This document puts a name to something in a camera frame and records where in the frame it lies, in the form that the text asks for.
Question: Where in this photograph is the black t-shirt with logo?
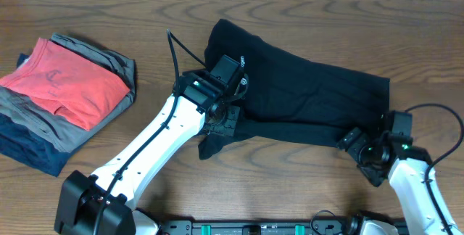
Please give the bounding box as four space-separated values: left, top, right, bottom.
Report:
198 19 390 160

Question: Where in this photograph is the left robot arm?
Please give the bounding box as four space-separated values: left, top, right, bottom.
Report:
54 70 249 235

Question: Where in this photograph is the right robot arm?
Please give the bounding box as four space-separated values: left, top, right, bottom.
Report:
337 111 463 234

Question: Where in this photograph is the red folded t-shirt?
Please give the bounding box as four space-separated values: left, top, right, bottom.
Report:
1 38 130 131

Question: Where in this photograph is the grey folded t-shirt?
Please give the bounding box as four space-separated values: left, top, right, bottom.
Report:
1 33 136 154

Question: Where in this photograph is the navy folded t-shirt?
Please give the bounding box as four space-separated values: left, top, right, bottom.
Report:
0 53 77 178

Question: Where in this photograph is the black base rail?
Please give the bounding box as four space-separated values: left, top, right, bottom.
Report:
130 209 413 235

